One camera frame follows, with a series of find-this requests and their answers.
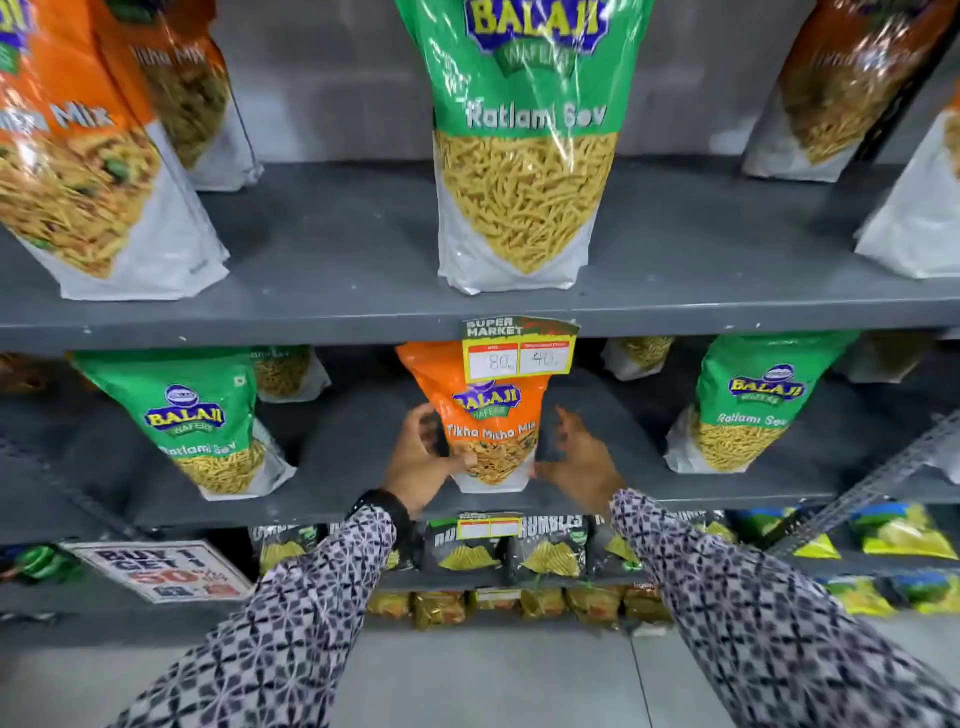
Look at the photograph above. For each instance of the row of black chip packets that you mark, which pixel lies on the row of black chip packets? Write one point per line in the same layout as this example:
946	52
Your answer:
551	555

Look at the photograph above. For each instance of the green chip packet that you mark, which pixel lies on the green chip packet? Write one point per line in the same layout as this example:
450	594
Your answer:
41	564

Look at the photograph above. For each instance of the person's right forearm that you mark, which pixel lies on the person's right forearm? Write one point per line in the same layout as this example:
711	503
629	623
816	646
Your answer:
750	615

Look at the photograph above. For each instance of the row of yellow snack packets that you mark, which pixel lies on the row of yellow snack packets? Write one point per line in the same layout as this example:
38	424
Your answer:
525	604

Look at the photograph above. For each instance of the grey metal shelf board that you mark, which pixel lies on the grey metal shelf board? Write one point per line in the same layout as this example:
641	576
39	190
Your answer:
337	247
112	611
345	442

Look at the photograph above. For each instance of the small orange snack mix packet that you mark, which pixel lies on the small orange snack mix packet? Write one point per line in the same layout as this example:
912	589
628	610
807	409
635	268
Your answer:
491	420
22	373

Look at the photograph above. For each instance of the black wristwatch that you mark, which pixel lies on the black wristwatch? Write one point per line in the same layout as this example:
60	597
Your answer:
388	505

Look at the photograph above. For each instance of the white red promotion sign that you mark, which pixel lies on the white red promotion sign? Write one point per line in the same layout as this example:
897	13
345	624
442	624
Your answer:
161	571

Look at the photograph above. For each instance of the person's right thumb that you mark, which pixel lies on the person's right thumb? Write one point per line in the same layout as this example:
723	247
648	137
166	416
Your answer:
551	471

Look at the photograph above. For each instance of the small green sev packet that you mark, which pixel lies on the small green sev packet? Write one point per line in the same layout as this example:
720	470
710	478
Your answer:
289	371
195	420
641	354
750	405
885	356

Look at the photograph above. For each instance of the person's left forearm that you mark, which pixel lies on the person's left forearm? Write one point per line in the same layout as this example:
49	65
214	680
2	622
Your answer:
300	622

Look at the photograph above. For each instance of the person's right hand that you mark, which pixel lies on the person's right hand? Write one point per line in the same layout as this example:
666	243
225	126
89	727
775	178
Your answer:
589	472

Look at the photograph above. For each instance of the person's left thumb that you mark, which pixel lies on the person's left thumb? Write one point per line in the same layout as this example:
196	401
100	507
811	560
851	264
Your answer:
460	463

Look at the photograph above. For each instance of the large orange snack mix packet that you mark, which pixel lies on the large orange snack mix packet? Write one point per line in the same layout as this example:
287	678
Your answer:
832	97
191	97
919	217
75	165

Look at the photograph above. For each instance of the slotted grey metal shelf upright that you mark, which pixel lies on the slotted grey metal shelf upright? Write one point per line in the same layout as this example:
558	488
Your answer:
862	487

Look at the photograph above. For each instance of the small yellow shelf price tag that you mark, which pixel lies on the small yellow shelf price tag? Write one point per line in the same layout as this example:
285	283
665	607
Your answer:
489	526

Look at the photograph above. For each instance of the yellow red shelf price tag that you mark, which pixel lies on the yellow red shelf price tag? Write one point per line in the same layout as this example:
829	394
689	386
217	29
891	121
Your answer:
519	351

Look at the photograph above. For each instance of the person's left hand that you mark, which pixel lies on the person's left hand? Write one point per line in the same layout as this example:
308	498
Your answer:
420	472

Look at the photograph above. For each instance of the blue yellow chip packet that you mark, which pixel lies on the blue yellow chip packet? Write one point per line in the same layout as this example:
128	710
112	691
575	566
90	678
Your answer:
780	525
930	592
861	596
904	529

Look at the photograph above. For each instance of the large green sev packet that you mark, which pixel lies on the large green sev packet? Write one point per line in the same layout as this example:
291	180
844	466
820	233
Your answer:
525	150

